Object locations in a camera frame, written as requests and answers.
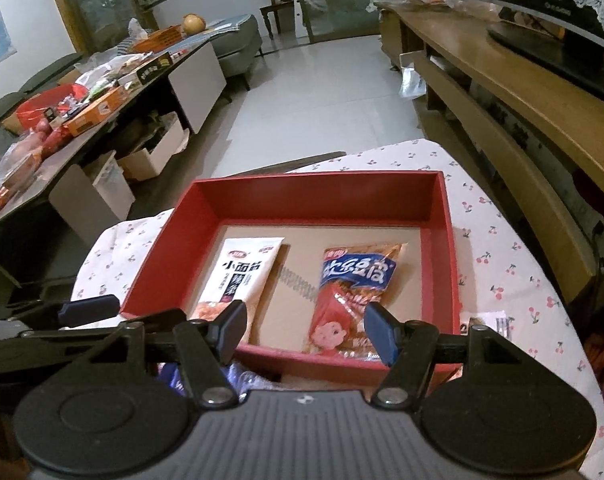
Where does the red plastic bag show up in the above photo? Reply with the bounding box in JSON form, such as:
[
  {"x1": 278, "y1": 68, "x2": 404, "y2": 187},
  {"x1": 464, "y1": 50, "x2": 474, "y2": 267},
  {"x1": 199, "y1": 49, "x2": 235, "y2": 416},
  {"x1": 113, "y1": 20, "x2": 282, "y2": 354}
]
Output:
[{"x1": 14, "y1": 84, "x2": 90, "y2": 133}]

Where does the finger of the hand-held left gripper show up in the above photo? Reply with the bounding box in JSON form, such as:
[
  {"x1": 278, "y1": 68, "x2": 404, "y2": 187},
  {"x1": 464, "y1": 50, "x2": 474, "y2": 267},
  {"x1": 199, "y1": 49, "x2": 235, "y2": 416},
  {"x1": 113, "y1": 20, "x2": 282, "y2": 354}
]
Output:
[
  {"x1": 0, "y1": 310, "x2": 189, "y2": 373},
  {"x1": 57, "y1": 294, "x2": 121, "y2": 329}
]

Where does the crumpled clear plastic bag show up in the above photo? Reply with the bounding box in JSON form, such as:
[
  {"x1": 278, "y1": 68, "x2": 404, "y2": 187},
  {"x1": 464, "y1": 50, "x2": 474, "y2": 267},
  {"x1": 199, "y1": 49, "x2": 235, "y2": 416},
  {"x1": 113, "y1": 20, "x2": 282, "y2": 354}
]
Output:
[{"x1": 74, "y1": 17, "x2": 148, "y2": 91}]

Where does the orange red snack packet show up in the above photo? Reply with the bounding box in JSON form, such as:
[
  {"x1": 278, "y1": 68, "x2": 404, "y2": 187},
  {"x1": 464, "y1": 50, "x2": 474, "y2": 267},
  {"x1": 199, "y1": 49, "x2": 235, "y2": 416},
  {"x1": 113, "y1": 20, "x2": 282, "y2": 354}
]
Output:
[{"x1": 307, "y1": 241, "x2": 409, "y2": 363}]

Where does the purple wafer packet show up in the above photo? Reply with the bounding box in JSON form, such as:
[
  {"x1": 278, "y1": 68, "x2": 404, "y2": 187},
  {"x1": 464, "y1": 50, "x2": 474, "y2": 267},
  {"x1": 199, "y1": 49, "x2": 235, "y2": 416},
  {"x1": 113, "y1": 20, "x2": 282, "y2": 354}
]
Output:
[{"x1": 157, "y1": 359, "x2": 255, "y2": 392}]

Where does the white storage bin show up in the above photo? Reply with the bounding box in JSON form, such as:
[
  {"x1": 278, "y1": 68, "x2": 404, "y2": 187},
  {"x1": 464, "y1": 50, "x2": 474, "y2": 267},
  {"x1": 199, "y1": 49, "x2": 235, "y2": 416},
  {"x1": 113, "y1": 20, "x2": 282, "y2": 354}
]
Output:
[{"x1": 84, "y1": 150, "x2": 136, "y2": 221}]

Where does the black flat box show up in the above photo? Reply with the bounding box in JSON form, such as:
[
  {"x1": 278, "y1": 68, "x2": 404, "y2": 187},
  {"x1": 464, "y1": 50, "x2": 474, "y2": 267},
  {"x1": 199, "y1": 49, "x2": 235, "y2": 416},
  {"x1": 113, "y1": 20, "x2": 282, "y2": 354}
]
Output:
[{"x1": 132, "y1": 52, "x2": 175, "y2": 86}]

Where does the red cardboard box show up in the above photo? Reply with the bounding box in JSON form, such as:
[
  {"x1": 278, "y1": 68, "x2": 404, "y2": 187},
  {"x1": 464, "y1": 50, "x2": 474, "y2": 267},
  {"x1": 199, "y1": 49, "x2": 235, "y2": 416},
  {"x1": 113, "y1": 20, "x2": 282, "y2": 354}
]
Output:
[{"x1": 119, "y1": 170, "x2": 462, "y2": 386}]

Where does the black television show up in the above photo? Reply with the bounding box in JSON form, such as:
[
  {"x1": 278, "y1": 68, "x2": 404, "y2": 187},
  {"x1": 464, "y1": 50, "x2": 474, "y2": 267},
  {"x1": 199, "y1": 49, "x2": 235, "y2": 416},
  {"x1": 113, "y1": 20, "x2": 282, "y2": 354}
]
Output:
[{"x1": 486, "y1": 0, "x2": 604, "y2": 111}]

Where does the bag of red apples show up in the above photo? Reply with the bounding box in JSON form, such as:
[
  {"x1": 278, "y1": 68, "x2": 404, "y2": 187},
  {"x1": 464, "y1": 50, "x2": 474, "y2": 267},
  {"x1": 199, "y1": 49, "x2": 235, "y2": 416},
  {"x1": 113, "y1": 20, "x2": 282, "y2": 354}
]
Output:
[{"x1": 0, "y1": 127, "x2": 75, "y2": 221}]

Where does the white wafer packet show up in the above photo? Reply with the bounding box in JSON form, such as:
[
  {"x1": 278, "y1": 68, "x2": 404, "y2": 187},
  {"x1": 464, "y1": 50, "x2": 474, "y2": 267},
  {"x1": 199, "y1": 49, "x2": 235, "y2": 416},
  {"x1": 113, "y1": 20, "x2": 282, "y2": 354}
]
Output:
[{"x1": 459, "y1": 310, "x2": 513, "y2": 338}]

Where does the grey sofa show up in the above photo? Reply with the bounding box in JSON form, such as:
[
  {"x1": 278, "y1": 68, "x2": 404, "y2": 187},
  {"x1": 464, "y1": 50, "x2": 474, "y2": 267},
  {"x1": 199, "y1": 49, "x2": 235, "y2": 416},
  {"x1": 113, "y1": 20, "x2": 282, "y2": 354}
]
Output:
[{"x1": 202, "y1": 12, "x2": 263, "y2": 92}]

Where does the open cardboard box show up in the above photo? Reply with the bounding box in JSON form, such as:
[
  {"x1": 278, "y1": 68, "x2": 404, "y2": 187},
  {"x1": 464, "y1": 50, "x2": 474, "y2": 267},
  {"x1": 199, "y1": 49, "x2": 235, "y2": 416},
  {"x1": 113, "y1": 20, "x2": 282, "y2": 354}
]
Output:
[{"x1": 117, "y1": 112, "x2": 190, "y2": 182}]

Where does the dark coffee table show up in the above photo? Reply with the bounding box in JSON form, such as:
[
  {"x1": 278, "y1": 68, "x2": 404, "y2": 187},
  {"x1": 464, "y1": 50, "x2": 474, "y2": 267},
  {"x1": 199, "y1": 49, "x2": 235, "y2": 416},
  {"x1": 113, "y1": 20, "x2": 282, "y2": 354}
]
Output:
[{"x1": 0, "y1": 35, "x2": 227, "y2": 281}]

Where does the wooden tv cabinet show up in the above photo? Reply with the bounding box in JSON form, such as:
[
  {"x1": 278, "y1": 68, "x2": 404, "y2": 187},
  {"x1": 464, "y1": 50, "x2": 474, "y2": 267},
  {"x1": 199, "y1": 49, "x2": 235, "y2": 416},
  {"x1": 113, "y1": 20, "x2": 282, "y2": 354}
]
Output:
[{"x1": 374, "y1": 0, "x2": 604, "y2": 311}]

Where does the orange flat box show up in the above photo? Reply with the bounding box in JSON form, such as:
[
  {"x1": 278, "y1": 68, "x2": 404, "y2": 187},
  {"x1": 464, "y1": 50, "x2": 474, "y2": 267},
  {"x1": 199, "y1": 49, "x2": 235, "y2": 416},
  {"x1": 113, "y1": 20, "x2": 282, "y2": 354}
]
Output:
[{"x1": 62, "y1": 85, "x2": 128, "y2": 138}]

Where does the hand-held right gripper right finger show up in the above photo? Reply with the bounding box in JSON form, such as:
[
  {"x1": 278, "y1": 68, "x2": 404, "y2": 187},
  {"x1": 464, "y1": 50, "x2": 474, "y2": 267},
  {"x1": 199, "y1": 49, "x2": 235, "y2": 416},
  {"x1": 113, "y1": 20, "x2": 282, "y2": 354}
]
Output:
[{"x1": 364, "y1": 301, "x2": 525, "y2": 409}]

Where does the green sofa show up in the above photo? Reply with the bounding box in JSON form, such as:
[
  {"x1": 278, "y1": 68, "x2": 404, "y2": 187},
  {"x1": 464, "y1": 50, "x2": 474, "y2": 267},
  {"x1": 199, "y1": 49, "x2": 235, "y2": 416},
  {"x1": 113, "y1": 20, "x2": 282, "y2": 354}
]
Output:
[{"x1": 0, "y1": 52, "x2": 83, "y2": 136}]

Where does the orange tray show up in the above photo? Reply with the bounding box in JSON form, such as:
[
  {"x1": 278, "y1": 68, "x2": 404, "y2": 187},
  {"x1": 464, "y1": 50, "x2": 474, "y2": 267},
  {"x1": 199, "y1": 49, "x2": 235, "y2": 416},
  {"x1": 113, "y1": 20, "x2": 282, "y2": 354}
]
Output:
[{"x1": 132, "y1": 25, "x2": 185, "y2": 55}]

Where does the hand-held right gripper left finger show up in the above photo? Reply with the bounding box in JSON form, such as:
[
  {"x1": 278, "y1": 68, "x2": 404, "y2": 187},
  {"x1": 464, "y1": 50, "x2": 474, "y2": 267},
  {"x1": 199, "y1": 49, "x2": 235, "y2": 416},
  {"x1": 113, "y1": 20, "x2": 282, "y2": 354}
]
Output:
[{"x1": 89, "y1": 300, "x2": 249, "y2": 409}]

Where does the wooden chair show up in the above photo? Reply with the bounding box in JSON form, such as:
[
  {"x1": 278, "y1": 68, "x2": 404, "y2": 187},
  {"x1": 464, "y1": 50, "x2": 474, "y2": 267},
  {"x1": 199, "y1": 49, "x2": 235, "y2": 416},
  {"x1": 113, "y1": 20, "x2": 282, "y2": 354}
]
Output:
[{"x1": 258, "y1": 0, "x2": 297, "y2": 40}]

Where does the white snack packet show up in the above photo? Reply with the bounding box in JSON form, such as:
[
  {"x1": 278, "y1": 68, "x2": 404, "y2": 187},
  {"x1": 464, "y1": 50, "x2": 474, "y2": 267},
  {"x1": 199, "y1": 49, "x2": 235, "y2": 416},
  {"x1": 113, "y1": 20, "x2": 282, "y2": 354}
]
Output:
[{"x1": 189, "y1": 236, "x2": 286, "y2": 346}]

